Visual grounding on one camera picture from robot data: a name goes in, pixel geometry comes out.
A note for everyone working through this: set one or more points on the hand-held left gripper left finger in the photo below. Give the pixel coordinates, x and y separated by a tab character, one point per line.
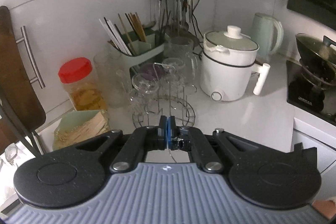
162	132

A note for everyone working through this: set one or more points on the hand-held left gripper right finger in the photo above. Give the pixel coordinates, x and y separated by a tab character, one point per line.
172	132

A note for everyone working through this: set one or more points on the clear glass goblet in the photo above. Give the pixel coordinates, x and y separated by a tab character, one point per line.
145	85
173	66

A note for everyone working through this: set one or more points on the purple cup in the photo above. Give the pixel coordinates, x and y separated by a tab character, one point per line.
148	73

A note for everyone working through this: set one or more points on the black induction cooker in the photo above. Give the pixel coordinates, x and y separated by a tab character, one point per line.
299	92

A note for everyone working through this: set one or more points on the ribbed glass tumbler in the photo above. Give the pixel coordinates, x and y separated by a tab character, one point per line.
113	82

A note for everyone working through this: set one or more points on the bundle of wooden sticks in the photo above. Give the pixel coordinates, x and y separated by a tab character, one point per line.
86	129

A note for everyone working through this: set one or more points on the white electric pot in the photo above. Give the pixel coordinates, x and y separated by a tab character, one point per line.
225	77

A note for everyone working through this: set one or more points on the green utensil caddy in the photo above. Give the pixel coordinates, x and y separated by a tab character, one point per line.
141	56

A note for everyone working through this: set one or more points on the clear glass pitcher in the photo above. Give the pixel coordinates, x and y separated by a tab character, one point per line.
181	50

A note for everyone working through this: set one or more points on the red lid plastic jar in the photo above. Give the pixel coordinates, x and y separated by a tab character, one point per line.
78	87

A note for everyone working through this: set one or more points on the green plastic basket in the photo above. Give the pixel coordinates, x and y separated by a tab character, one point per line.
65	121

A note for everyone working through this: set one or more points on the steel wok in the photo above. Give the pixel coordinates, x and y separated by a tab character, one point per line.
315	56

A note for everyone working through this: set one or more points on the bundle of dark cutlery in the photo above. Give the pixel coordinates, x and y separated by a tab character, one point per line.
164	27

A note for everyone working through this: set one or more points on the green kettle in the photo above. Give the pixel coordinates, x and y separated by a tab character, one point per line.
265	32

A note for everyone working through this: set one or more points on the wooden cutting board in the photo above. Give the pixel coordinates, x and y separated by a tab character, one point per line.
18	82

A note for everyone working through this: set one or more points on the small glass with red spot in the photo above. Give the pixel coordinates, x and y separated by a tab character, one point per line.
11	153

